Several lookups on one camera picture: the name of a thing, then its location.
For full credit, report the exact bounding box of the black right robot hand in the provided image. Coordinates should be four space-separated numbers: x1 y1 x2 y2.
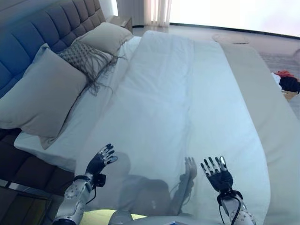
199 155 234 195

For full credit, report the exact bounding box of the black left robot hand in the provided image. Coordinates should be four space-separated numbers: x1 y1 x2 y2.
85 143 118 181

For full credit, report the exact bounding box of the white duvet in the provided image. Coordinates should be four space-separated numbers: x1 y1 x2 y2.
75 30 271 220

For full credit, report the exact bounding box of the white fitted bed sheet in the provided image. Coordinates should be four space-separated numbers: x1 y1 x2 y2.
14 36 142 172

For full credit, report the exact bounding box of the beige fuzzy bed runner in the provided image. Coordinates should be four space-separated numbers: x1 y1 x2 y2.
219 43 300 225

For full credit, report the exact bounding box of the large beige pillow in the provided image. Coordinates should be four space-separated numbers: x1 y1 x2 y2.
0 43 88 151

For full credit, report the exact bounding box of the dark wooden nightstand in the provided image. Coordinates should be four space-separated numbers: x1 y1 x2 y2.
0 184 55 225

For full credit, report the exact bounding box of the wicker laundry basket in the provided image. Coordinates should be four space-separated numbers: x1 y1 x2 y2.
282 90 300 102

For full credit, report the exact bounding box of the patterned fringed cushion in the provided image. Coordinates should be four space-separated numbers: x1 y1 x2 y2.
57 39 129 97

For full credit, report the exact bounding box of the white garment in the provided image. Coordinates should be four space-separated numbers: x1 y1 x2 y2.
271 72 282 85

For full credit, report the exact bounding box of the black garment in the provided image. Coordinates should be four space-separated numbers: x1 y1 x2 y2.
278 75 300 92

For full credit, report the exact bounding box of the red garment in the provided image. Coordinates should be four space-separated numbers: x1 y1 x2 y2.
275 69 295 78

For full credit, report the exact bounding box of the small beige pillow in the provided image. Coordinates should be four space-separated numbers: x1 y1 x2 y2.
78 22 135 56

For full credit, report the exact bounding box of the grey floor rug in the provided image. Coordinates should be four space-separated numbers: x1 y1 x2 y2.
258 49 300 113

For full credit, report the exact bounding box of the round beige floor mat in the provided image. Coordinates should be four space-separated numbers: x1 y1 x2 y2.
211 33 251 45

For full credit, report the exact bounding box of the light wooden nightstand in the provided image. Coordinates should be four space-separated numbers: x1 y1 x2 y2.
105 15 132 31

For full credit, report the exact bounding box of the tufted upholstered headboard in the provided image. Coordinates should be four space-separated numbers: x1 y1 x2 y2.
0 0 106 99

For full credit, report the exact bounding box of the sheer pale curtain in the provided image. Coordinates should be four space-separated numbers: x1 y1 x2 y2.
142 0 173 27

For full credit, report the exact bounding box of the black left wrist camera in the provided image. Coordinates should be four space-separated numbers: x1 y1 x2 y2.
93 173 106 188

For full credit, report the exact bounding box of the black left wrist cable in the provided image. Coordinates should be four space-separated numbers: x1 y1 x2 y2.
90 177 99 206

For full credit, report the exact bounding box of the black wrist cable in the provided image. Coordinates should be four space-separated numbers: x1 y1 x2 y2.
90 177 99 206
217 194 243 225

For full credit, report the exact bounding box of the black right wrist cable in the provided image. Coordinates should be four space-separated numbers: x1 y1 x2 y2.
217 194 243 225

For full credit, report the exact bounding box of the brown upholstered bed frame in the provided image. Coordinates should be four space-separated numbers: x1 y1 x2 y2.
0 129 83 195

